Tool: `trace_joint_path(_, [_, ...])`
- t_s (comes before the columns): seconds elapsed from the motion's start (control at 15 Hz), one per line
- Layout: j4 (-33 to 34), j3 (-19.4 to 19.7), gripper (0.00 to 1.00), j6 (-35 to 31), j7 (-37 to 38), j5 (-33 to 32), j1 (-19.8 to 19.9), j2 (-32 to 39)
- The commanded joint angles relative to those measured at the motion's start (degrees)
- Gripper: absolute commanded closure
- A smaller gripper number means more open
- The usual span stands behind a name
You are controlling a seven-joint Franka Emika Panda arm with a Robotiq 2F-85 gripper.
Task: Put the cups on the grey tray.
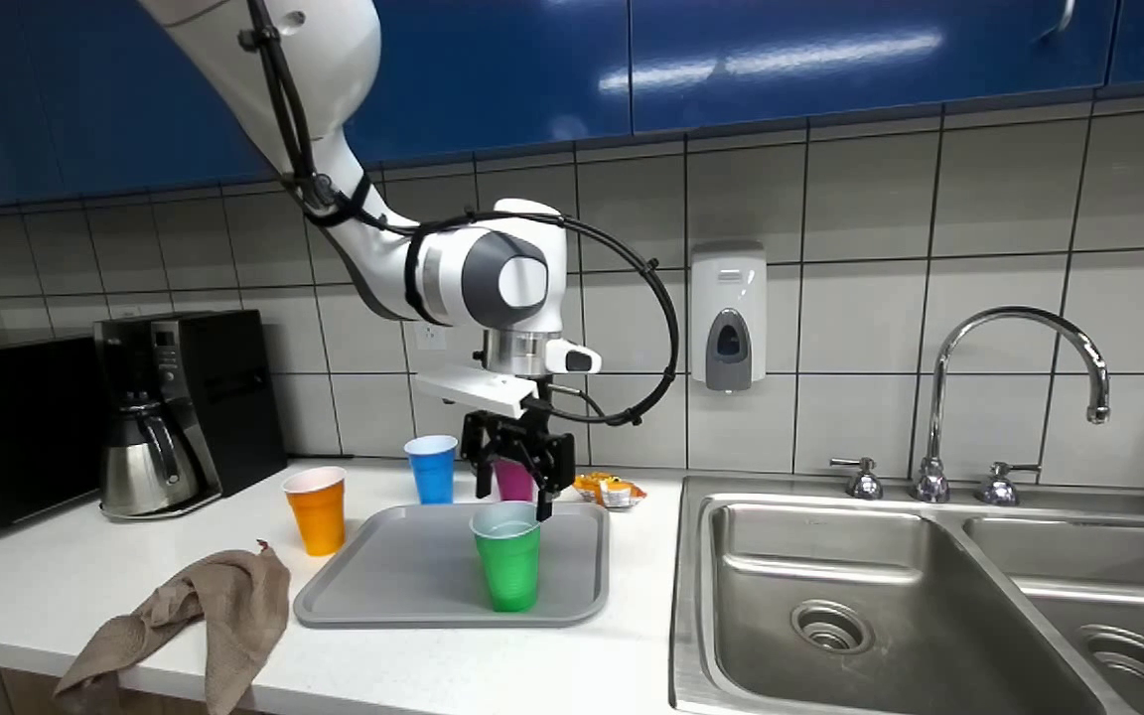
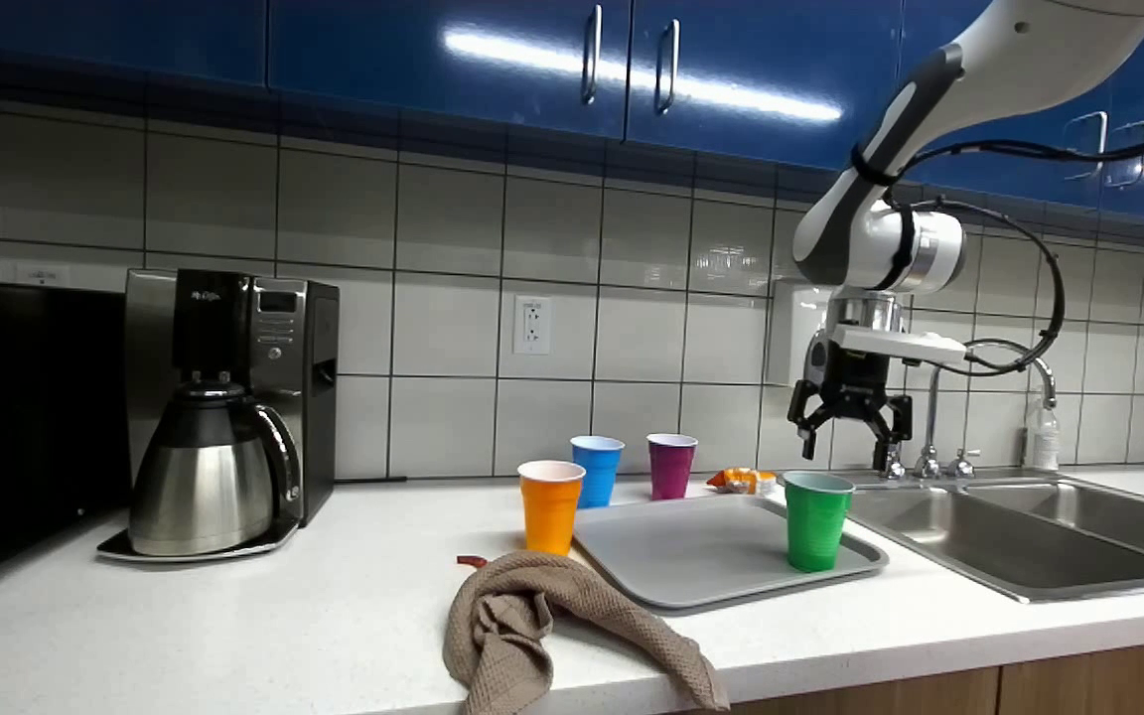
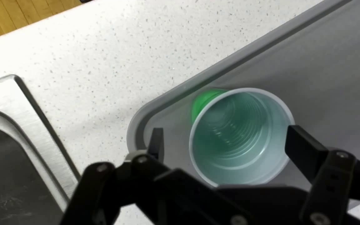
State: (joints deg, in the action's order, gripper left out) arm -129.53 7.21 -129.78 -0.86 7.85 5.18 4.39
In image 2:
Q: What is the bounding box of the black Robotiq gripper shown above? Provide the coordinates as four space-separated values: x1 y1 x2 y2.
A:
786 335 916 478

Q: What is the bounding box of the wooden base cabinet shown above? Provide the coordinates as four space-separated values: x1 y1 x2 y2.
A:
715 632 1144 715

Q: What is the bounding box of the grey plastic tray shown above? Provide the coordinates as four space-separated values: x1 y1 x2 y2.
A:
568 487 892 615

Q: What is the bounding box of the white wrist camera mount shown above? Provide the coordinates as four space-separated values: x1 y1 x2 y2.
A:
821 321 972 377

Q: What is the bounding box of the dish soap bottle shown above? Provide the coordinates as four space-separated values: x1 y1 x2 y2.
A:
1022 393 1063 478

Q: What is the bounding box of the black microwave oven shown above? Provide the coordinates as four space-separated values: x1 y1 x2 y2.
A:
0 272 132 587

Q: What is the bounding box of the green plastic cup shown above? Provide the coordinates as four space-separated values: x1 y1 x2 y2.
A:
778 470 859 576

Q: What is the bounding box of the orange snack wrapper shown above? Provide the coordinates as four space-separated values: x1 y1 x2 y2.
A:
702 464 784 496

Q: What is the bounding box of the silver cabinet door handle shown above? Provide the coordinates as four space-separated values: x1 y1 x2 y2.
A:
580 0 602 111
1112 113 1144 190
1063 105 1112 170
650 11 682 117

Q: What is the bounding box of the blue wall cabinet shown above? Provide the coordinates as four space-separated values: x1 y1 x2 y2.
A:
0 0 1144 234

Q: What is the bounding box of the blue plastic cup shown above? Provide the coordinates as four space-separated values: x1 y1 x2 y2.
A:
568 434 629 513

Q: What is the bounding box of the purple plastic cup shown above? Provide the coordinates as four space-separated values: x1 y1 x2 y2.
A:
645 429 702 504

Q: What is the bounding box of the white wall outlet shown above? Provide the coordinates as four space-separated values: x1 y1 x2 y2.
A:
514 291 555 358

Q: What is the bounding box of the chrome gooseneck faucet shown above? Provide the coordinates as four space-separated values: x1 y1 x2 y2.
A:
920 335 1063 480

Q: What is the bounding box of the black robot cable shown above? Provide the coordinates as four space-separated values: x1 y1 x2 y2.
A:
886 96 1144 381

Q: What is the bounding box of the orange plastic cup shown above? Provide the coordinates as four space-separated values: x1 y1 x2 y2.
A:
514 455 588 558

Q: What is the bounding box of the stainless steel double sink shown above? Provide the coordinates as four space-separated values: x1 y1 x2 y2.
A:
845 470 1144 609

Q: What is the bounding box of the steel coffee carafe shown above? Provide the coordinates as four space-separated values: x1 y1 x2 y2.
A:
127 385 300 554

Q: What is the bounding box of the brown cloth towel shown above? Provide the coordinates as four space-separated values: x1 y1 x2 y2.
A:
441 548 733 715

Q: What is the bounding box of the black steel coffee maker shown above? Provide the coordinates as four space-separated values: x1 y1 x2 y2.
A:
93 267 343 566

